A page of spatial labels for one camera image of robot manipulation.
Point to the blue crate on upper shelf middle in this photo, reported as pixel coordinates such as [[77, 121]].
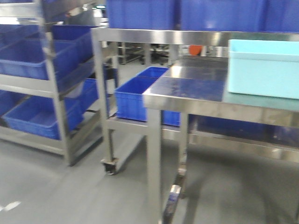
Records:
[[143, 14]]

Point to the blue crate on shelf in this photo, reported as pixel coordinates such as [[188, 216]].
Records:
[[222, 15], [143, 14]]

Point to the blue crate on upper shelf right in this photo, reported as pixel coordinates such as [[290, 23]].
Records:
[[222, 15]]

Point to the blue bin beside table near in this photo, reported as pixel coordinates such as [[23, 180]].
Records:
[[129, 98]]

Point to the blue bin beside table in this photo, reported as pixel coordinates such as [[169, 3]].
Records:
[[152, 72], [129, 98]]

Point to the blue bin beside table far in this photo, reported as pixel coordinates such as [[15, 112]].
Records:
[[152, 72]]

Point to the stainless steel work table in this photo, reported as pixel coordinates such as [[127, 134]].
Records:
[[192, 86]]

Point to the steel rolling rack cart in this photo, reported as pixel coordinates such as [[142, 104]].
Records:
[[43, 72]]

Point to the light teal plastic tub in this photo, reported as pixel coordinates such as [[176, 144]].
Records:
[[264, 68]]

